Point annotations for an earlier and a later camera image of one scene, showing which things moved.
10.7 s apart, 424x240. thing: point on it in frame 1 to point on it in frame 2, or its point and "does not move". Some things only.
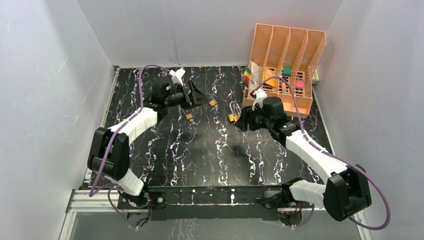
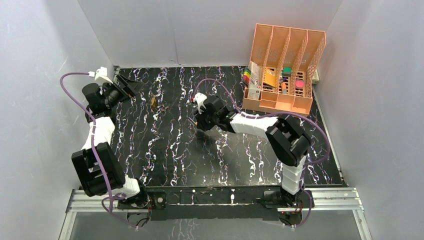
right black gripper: [246, 117] to [201, 123]
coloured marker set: [246, 76] does not move
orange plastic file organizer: [281, 62] does not move
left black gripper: [189, 97] to [120, 88]
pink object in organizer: [299, 83] does not move
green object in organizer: [286, 71] does not move
